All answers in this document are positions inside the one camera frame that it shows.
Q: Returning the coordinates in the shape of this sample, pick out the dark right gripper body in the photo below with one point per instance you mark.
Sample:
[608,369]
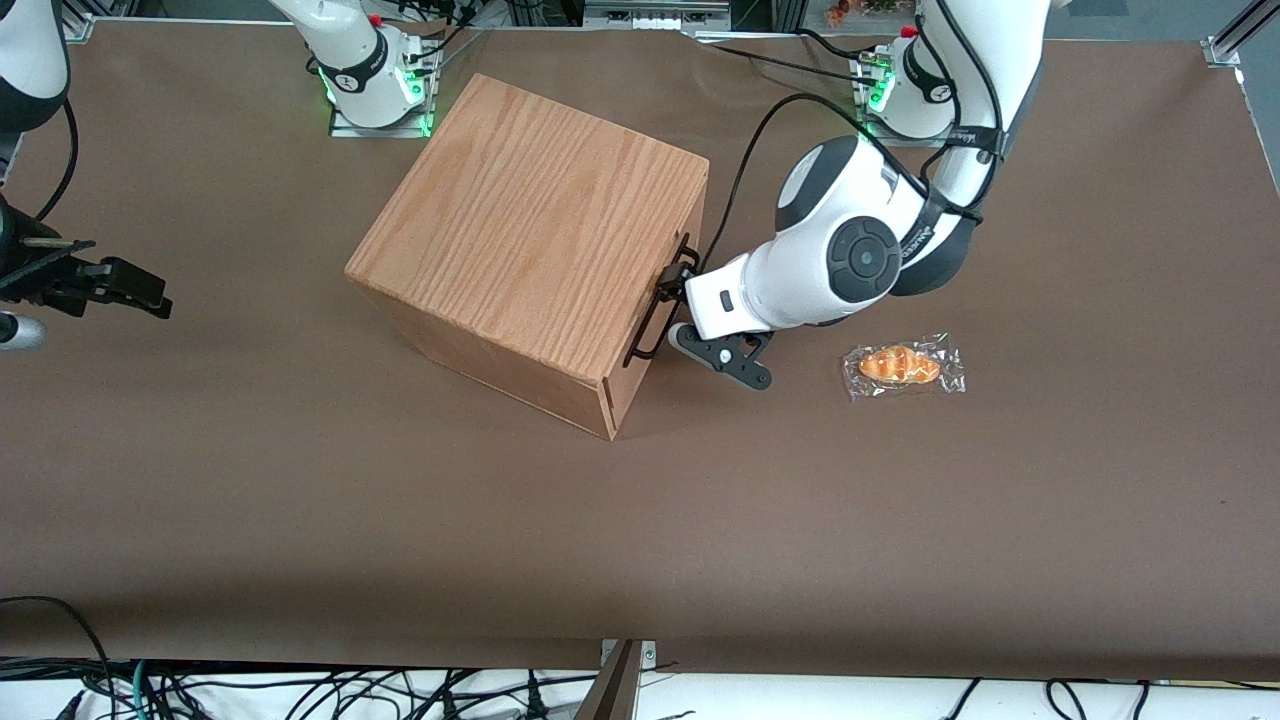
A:
[22,268]

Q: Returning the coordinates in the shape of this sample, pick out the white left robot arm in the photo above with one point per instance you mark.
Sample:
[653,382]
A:
[870,255]

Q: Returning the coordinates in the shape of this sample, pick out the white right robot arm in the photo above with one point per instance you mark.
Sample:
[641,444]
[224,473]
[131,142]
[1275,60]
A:
[350,60]

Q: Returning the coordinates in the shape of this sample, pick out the wooden drawer cabinet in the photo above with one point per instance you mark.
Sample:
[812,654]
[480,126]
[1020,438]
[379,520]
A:
[520,220]

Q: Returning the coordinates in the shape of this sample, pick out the bread roll in plastic wrapper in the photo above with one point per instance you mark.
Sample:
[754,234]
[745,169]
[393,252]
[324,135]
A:
[900,365]

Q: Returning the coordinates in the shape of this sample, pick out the grey power strip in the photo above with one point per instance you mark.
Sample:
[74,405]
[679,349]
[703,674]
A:
[650,15]

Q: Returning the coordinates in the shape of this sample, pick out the brown table cover sheet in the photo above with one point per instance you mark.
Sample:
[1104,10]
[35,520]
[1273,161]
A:
[300,520]

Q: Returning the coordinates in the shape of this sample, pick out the dark metal table leg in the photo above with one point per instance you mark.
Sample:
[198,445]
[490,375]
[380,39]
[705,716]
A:
[615,695]

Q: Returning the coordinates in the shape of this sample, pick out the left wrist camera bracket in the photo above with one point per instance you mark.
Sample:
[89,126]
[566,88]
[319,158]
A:
[740,362]

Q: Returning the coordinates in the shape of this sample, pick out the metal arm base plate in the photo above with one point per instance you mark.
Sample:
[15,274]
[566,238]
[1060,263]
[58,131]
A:
[910,143]
[380,132]

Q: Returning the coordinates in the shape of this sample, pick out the small metal table bracket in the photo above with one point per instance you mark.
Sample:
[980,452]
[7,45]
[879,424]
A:
[648,655]

